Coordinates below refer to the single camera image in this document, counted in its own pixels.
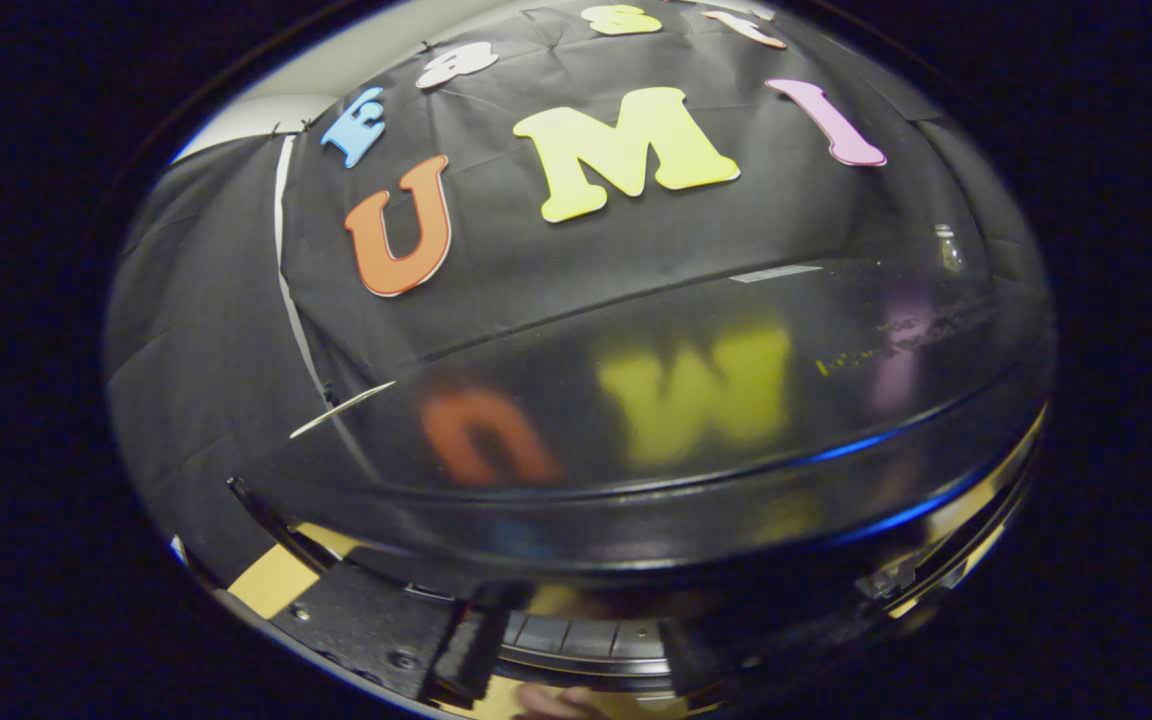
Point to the black electric oven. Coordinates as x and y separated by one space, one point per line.
686 500

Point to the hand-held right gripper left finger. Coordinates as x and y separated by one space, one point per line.
466 650

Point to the black backdrop cloth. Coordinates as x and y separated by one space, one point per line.
236 300

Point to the clear plastic water bottle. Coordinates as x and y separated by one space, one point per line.
950 250

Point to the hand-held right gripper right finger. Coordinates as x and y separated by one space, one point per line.
696 670

